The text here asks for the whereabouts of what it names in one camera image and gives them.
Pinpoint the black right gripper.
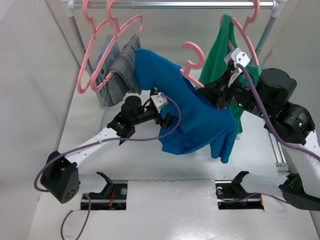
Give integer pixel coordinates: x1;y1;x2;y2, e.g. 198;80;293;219
197;67;272;120

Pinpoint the green tank top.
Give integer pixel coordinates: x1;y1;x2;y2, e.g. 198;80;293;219
198;14;262;135

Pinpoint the blue t shirt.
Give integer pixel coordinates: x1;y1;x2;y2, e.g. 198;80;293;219
135;48;237;164

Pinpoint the pink hanger with green shirt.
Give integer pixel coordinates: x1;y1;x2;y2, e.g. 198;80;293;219
230;0;260;67

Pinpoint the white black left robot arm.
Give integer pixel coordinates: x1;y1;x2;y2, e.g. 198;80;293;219
34;91;181;204

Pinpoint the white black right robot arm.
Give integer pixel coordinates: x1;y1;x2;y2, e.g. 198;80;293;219
199;68;320;211

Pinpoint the pink hanger with grey clothes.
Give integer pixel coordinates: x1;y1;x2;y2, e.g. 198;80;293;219
90;0;144;92

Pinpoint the grey pleated skirt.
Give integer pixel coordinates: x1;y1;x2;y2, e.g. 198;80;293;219
106;34;142;107

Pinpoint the light blue garment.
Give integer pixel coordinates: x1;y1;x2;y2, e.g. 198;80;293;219
92;34;121;106

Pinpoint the metal clothes rack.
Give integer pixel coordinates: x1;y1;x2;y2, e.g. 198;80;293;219
59;0;286;107

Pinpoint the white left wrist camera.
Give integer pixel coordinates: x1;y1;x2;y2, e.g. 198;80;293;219
150;92;168;112

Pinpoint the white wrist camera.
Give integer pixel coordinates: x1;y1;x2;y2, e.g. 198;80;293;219
224;48;250;67
150;92;168;112

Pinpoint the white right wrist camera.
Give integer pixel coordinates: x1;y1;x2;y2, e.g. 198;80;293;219
224;48;250;67

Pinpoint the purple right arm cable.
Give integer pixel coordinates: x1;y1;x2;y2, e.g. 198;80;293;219
219;63;320;205

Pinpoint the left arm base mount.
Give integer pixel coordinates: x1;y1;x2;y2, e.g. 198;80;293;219
79;171;128;211

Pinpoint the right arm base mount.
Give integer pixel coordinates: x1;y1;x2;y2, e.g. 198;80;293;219
215;180;264;210

